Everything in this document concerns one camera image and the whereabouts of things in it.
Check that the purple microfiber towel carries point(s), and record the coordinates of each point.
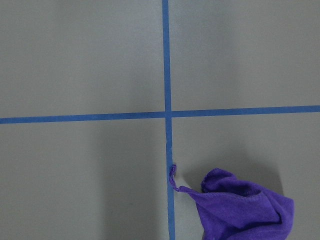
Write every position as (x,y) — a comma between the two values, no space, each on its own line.
(234,209)

